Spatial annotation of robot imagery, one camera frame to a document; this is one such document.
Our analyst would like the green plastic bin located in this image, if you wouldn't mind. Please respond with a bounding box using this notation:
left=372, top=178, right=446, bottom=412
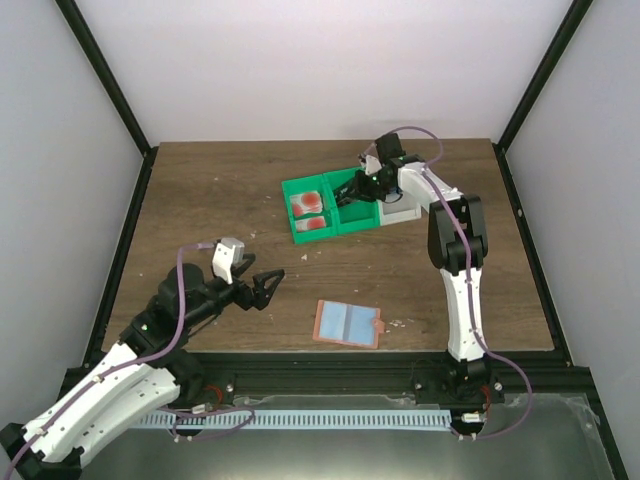
left=281, top=175, right=337, bottom=245
left=323, top=167, right=380, bottom=235

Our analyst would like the white plastic bin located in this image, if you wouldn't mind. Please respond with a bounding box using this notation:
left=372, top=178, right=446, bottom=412
left=377, top=194, right=422, bottom=226

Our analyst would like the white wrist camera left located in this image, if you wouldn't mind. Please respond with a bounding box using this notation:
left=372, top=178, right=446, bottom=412
left=211, top=237, right=245, bottom=285

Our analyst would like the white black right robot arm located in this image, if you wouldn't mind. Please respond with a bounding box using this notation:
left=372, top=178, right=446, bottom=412
left=333, top=128, right=491, bottom=401

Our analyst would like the middle green plastic bin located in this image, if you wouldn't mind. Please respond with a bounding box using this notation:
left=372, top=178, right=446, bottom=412
left=323, top=167, right=380, bottom=235

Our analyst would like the black front frame rail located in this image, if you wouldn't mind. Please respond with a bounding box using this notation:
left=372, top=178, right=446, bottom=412
left=187, top=351, right=594, bottom=408

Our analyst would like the pink leather card holder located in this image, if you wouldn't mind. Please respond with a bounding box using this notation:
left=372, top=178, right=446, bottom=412
left=312, top=300, right=386, bottom=349

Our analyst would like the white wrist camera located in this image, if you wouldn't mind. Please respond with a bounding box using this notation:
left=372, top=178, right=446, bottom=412
left=359, top=153, right=383, bottom=177
left=211, top=237, right=245, bottom=285

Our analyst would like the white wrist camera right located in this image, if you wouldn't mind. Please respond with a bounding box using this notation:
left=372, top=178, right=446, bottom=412
left=359, top=153, right=383, bottom=177

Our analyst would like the red and white card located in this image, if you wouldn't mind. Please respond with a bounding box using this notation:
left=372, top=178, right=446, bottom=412
left=289, top=193, right=323, bottom=218

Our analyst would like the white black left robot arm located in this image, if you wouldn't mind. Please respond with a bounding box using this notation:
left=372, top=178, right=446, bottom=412
left=1, top=253, right=285, bottom=479

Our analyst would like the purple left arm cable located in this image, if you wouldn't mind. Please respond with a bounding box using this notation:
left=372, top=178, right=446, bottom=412
left=4, top=242, right=259, bottom=480

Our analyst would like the right black frame post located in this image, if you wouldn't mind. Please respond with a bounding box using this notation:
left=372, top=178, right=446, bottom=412
left=498, top=0, right=595, bottom=149

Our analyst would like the left green plastic bin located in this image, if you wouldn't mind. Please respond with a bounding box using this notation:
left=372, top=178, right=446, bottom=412
left=281, top=175, right=337, bottom=245

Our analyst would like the black frame post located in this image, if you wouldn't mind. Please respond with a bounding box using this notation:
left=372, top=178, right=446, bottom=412
left=53, top=0, right=153, bottom=156
left=498, top=0, right=595, bottom=149

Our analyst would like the red circle card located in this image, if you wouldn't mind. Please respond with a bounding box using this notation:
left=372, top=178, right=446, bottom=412
left=299, top=191, right=323, bottom=212
left=294, top=216, right=327, bottom=234

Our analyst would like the light blue cable duct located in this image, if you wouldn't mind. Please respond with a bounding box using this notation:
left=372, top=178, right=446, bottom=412
left=134, top=409, right=452, bottom=431

